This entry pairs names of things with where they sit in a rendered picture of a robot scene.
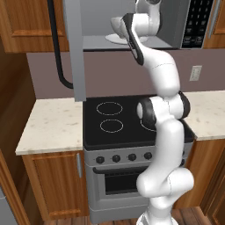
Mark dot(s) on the tall wooden side panel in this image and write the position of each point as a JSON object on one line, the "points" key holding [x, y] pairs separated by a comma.
{"points": [[11, 117]]}

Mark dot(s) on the grey microwave oven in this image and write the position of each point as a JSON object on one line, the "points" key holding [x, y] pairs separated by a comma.
{"points": [[175, 23]]}

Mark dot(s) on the wooden base cupboard door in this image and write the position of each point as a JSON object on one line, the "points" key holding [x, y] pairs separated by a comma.
{"points": [[55, 184]]}

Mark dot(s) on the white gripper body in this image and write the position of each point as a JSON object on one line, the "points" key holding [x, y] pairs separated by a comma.
{"points": [[141, 6]]}

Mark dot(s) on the black hob stove range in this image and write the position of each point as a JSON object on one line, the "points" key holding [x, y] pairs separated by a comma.
{"points": [[117, 137]]}

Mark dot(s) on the wooden base cupboard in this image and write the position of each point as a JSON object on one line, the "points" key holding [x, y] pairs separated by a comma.
{"points": [[205, 167]]}

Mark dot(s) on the grey oven door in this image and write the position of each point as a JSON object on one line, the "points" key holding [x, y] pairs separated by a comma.
{"points": [[101, 181]]}

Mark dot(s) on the black stove knob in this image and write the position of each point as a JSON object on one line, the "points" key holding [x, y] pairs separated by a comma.
{"points": [[116, 158], [100, 160], [148, 155], [132, 157]]}

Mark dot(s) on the white wall socket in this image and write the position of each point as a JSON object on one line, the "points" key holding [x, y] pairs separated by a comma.
{"points": [[195, 73]]}

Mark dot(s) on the white microwave turntable plate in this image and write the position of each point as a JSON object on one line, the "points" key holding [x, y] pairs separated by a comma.
{"points": [[112, 39]]}

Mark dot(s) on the grey microwave door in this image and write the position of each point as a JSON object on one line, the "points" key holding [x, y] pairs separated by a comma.
{"points": [[74, 58]]}

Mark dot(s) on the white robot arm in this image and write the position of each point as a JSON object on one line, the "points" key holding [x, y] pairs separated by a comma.
{"points": [[167, 140]]}

